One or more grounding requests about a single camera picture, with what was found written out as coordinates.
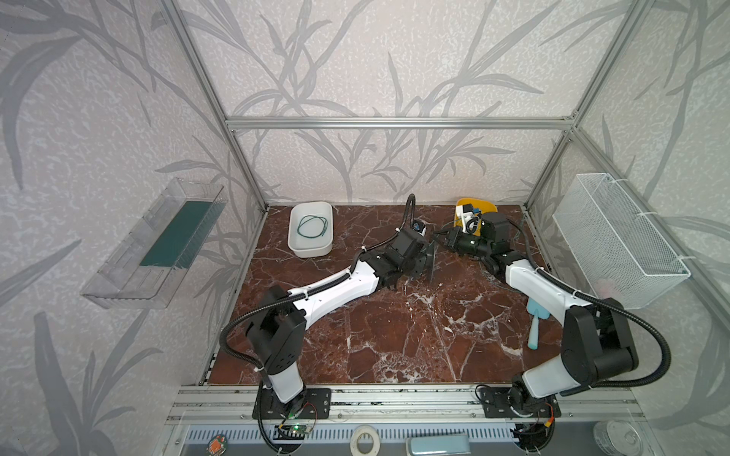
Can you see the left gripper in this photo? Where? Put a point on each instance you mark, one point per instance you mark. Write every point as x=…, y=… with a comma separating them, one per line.
x=425, y=257

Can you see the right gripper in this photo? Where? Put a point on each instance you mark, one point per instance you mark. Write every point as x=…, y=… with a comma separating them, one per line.
x=456, y=241

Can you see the grey perforated spool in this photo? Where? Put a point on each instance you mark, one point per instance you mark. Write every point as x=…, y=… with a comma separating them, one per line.
x=430, y=260

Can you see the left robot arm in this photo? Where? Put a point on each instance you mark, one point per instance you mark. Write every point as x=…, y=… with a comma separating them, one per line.
x=270, y=337

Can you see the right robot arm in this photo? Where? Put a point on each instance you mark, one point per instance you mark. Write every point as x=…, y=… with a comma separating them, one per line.
x=597, y=344

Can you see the yellow plastic bin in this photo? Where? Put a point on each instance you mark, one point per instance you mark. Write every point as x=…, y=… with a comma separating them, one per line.
x=483, y=206

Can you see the light blue spatula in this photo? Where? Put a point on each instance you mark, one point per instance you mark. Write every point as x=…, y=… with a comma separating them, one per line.
x=538, y=313

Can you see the white plastic bin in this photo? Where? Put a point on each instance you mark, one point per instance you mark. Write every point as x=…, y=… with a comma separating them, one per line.
x=311, y=229

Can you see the light blue box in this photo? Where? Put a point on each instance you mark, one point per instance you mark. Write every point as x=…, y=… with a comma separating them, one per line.
x=440, y=445

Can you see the white tape roll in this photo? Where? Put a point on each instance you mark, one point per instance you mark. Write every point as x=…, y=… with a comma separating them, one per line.
x=365, y=441

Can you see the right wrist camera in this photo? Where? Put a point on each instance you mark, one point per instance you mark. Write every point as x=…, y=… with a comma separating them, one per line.
x=470, y=218

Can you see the white wire basket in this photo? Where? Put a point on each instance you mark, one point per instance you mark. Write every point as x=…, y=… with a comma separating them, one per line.
x=619, y=249

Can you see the clear wall shelf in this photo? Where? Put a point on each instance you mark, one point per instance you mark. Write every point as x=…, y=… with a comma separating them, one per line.
x=150, y=264

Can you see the aluminium mounting rail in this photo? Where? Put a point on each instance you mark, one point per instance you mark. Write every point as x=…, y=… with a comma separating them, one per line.
x=390, y=403

